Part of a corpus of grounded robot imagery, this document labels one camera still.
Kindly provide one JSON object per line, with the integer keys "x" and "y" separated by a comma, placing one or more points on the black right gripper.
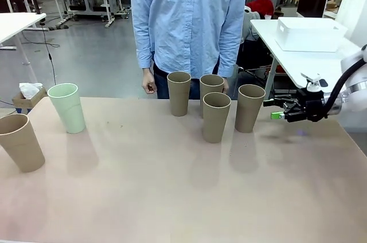
{"x": 312, "y": 108}

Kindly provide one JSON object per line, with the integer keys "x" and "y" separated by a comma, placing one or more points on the white plastic basket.
{"x": 309, "y": 33}

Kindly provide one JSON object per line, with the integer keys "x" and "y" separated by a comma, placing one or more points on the pale green cup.
{"x": 68, "y": 111}

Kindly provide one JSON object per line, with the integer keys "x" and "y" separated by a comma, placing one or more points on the brown cup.
{"x": 23, "y": 148}
{"x": 212, "y": 85}
{"x": 179, "y": 97}
{"x": 248, "y": 111}
{"x": 215, "y": 122}

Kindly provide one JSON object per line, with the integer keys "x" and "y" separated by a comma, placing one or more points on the person's left forearm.
{"x": 230, "y": 51}

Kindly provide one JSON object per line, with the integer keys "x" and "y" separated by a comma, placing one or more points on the person's right forearm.
{"x": 143, "y": 45}

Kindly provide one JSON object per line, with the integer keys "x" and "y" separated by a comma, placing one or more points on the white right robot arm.
{"x": 355, "y": 94}

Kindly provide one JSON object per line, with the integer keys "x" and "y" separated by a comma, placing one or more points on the white table with basket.
{"x": 286, "y": 62}

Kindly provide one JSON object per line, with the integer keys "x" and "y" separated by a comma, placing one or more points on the person's left hand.
{"x": 226, "y": 85}

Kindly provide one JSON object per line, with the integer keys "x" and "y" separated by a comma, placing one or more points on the person's right hand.
{"x": 149, "y": 84}

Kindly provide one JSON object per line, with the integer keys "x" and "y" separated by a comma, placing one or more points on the red hat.
{"x": 262, "y": 5}

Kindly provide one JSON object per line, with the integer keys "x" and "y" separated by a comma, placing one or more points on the person in blue shirt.
{"x": 186, "y": 25}

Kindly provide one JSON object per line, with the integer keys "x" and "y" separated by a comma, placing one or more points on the small cardboard box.
{"x": 34, "y": 98}

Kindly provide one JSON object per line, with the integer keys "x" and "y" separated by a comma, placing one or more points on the white crumpled tissue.
{"x": 28, "y": 89}

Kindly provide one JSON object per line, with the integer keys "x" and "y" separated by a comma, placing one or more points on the white side table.
{"x": 17, "y": 25}

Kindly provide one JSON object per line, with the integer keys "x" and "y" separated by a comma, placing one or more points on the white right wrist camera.
{"x": 314, "y": 82}

